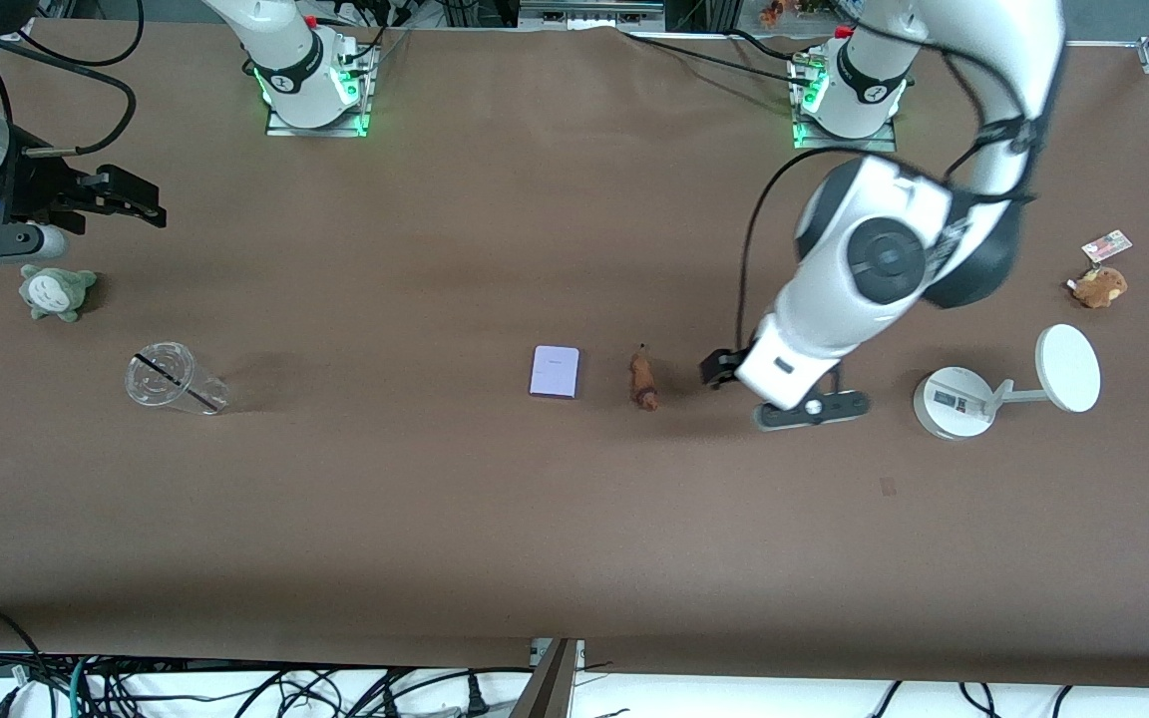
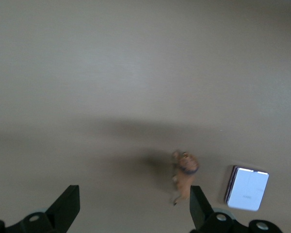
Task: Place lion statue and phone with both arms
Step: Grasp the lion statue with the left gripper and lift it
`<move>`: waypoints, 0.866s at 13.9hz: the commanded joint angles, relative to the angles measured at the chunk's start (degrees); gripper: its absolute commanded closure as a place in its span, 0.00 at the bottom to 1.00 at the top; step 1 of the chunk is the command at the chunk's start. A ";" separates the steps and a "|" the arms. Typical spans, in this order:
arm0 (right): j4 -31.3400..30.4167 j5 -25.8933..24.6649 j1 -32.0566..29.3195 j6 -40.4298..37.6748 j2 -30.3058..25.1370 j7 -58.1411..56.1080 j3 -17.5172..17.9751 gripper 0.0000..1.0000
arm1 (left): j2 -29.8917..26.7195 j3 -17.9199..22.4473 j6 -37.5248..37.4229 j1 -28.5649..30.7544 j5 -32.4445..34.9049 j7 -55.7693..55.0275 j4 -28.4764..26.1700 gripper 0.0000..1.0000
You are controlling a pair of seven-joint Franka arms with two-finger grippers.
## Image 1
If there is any brown lion statue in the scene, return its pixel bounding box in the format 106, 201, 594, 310
629, 343, 661, 413

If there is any lilac folding phone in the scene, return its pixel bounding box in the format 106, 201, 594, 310
529, 345, 581, 401

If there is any grey totoro plush toy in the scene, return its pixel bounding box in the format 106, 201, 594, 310
19, 264, 98, 323

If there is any clear plastic cup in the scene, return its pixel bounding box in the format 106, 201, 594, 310
126, 341, 231, 416

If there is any black drinking straw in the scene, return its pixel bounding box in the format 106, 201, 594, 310
134, 352, 221, 412

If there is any brown table cover sheet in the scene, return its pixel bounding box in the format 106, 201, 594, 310
0, 20, 1149, 689

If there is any white round-base desk stand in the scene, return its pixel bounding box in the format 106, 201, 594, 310
912, 323, 1102, 441

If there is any grey metal box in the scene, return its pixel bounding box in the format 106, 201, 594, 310
520, 0, 666, 29

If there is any brown plush animal toy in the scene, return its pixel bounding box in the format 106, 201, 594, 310
1067, 264, 1129, 309

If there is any small printed tag card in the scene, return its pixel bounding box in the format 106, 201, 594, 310
1082, 230, 1133, 263

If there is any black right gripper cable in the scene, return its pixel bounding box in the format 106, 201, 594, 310
0, 0, 145, 159

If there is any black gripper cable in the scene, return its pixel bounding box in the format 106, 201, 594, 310
734, 20, 1046, 350
0, 0, 145, 159

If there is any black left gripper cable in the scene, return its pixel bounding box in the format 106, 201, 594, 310
734, 20, 1046, 350

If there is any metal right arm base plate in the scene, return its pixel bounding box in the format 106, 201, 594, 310
265, 30, 376, 139

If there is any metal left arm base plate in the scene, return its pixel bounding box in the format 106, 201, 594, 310
790, 55, 901, 153

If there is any black cable on table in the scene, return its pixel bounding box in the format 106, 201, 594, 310
619, 30, 817, 87

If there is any grey metal table post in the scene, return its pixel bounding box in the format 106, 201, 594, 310
510, 638, 586, 718

